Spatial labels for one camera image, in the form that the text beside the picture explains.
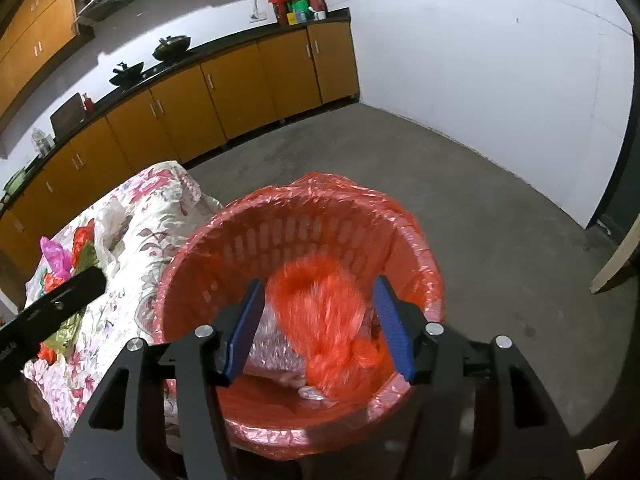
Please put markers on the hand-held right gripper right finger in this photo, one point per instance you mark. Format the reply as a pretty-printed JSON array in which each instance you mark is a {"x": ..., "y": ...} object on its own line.
[{"x": 395, "y": 332}]

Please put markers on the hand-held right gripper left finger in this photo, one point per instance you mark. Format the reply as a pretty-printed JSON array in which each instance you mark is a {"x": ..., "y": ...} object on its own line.
[{"x": 244, "y": 332}]

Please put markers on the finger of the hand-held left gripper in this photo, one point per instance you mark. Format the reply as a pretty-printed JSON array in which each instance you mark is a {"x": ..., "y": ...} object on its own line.
[{"x": 60, "y": 305}]

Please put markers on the green plastic bag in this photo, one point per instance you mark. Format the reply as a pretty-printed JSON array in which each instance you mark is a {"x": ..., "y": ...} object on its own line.
[{"x": 65, "y": 331}]

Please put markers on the clear bubble wrap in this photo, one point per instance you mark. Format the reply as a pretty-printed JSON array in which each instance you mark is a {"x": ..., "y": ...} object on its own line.
[{"x": 272, "y": 345}]

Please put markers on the orange-red plastic bag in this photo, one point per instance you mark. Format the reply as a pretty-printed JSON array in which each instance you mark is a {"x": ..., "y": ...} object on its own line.
[{"x": 325, "y": 320}]

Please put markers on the orange plastic bag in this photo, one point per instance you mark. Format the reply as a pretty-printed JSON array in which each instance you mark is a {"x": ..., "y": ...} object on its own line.
[{"x": 280, "y": 245}]

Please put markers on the red plastic liner bag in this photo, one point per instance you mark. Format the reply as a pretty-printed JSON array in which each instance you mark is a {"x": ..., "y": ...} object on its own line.
[{"x": 350, "y": 195}]

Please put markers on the pink plastic bag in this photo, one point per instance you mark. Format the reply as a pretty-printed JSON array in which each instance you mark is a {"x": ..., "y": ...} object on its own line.
[{"x": 56, "y": 260}]

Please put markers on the floral blanket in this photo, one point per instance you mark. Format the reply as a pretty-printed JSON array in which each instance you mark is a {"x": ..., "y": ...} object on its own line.
[{"x": 145, "y": 220}]

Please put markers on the green pot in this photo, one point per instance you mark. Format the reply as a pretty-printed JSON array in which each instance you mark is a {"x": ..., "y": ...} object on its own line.
[{"x": 15, "y": 181}]

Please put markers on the glass jar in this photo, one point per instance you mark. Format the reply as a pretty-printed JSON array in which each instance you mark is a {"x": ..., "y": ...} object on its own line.
[{"x": 41, "y": 141}]

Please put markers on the brown cutting board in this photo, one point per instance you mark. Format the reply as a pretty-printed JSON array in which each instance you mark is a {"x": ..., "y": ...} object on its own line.
[{"x": 67, "y": 116}]

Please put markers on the small red bottle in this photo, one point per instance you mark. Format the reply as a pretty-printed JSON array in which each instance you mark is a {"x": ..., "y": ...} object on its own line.
[{"x": 89, "y": 102}]

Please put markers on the pale wooden plank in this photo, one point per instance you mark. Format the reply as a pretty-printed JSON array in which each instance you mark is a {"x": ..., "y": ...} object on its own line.
[{"x": 617, "y": 262}]

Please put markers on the wooden lower kitchen cabinets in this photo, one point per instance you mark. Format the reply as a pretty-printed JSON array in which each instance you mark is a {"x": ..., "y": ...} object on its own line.
[{"x": 240, "y": 95}]

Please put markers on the wooden kitchen cabinets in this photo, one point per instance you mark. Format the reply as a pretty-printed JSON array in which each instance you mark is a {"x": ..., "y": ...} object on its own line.
[
  {"x": 240, "y": 95},
  {"x": 35, "y": 45}
]

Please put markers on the small black wok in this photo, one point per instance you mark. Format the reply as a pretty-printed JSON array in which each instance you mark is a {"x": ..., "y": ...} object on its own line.
[{"x": 126, "y": 74}]

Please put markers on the wooden upper kitchen cabinets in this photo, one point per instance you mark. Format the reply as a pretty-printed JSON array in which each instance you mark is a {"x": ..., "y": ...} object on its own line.
[{"x": 35, "y": 45}]

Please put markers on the dark door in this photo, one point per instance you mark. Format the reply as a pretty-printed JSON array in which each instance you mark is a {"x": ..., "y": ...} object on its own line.
[{"x": 622, "y": 175}]

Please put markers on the large black wok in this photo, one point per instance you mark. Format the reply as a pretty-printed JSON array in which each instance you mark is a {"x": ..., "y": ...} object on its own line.
[{"x": 171, "y": 49}]

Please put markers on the black kitchen countertop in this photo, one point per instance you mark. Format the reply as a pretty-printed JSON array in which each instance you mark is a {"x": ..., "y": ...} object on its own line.
[{"x": 220, "y": 45}]

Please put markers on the white cup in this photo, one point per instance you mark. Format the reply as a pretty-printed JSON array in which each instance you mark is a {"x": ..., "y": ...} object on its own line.
[{"x": 320, "y": 15}]

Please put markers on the white wall outlet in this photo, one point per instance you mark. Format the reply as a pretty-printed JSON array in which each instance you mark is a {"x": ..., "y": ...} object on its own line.
[{"x": 257, "y": 16}]

